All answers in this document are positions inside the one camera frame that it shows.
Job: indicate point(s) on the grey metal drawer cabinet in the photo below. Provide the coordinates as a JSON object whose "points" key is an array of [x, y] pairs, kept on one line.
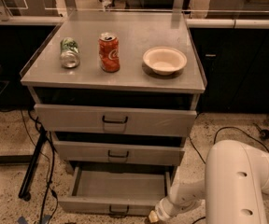
{"points": [[135, 85]]}

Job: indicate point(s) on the white horizontal rail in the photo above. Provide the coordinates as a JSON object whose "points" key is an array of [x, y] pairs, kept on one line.
{"points": [[193, 23]]}

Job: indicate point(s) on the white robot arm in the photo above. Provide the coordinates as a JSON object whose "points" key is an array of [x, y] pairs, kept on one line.
{"points": [[236, 181]]}

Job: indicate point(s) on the grey middle drawer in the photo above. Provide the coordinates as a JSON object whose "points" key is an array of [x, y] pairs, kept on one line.
{"points": [[120, 148]]}

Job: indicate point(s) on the green soda can lying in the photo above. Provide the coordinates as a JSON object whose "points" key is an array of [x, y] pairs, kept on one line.
{"points": [[70, 56]]}

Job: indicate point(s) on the grey drawer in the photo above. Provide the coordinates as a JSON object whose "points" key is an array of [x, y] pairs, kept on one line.
{"points": [[120, 148], [117, 190], [100, 119]]}

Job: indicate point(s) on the grey top drawer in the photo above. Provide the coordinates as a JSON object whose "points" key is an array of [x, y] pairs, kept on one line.
{"points": [[100, 119]]}

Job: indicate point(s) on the red cola can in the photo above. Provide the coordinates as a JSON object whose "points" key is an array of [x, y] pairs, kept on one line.
{"points": [[109, 52]]}

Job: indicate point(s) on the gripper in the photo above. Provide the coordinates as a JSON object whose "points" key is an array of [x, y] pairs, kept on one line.
{"points": [[163, 208]]}

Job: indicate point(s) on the white paper bowl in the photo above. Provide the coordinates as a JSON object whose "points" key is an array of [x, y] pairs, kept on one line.
{"points": [[164, 61]]}

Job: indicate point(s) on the black stand leg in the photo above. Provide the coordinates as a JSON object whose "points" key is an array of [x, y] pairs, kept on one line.
{"points": [[24, 192]]}

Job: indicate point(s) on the grey bottom drawer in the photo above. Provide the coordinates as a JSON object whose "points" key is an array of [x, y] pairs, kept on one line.
{"points": [[117, 190]]}

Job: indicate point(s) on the blue tape on floor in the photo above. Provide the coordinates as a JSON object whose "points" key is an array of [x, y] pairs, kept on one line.
{"points": [[45, 220]]}

